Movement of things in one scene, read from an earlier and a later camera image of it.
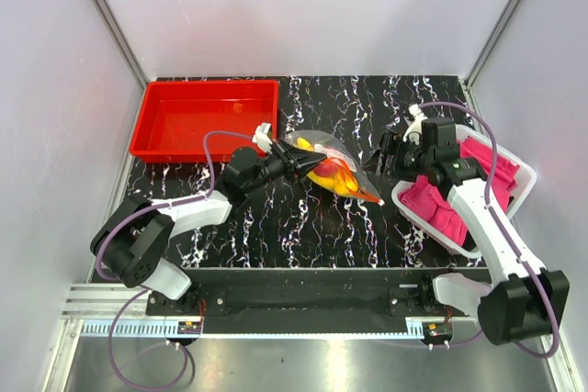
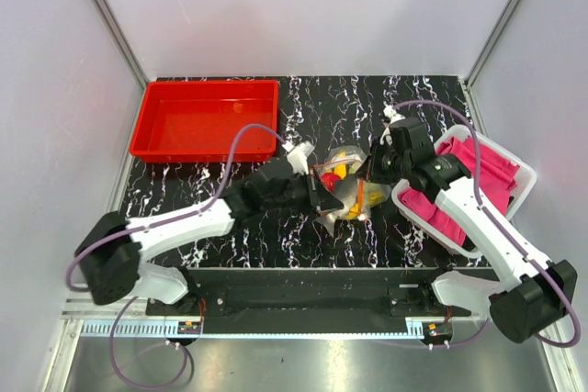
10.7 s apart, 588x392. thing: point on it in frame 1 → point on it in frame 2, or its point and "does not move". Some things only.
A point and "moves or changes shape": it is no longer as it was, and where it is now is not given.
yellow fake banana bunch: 344,181 → 372,196
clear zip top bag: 337,172 moves or changes shape
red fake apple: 326,169 → 328,179
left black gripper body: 280,163 → 308,192
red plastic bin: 175,116 does not move
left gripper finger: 305,169 → 326,200
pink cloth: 424,200 does not move
